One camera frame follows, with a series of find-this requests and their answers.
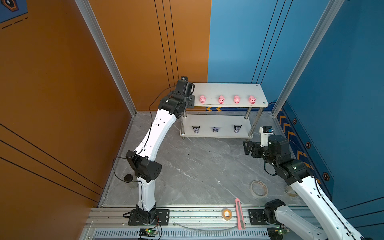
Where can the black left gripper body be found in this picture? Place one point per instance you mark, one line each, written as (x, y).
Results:
(188, 103)

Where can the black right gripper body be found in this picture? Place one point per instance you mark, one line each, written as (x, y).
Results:
(258, 151)

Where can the pink pig toy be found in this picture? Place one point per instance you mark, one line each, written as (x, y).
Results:
(252, 100)
(202, 99)
(237, 99)
(221, 100)

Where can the black purple figurine toy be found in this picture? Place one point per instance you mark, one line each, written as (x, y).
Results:
(237, 128)

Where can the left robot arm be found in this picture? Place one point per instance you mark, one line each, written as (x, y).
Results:
(143, 159)

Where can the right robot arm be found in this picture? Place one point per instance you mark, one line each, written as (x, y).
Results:
(275, 150)

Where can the white two-tier shelf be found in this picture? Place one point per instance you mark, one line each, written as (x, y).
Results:
(227, 115)

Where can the clear tape roll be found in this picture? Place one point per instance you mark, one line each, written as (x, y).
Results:
(258, 189)

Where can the green tape roll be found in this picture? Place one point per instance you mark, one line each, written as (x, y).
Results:
(289, 191)

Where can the pink utility knife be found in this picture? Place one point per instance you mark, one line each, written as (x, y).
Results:
(240, 216)

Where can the small beige tape roll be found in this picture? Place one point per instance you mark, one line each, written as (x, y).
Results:
(227, 214)

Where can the right circuit board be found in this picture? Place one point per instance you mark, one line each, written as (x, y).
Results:
(278, 234)

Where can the small metal cup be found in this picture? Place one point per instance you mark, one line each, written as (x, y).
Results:
(131, 181)

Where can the green circuit board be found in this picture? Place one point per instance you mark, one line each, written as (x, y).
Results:
(148, 233)

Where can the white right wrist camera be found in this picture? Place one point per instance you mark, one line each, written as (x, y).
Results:
(265, 132)

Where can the aluminium corner post left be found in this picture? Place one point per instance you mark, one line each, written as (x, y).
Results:
(101, 42)

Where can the aluminium corner post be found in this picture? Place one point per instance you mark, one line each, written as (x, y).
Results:
(101, 42)
(315, 39)

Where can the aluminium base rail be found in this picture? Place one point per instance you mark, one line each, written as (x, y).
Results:
(185, 223)

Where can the aluminium corner post right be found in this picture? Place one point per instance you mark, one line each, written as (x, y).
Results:
(315, 39)

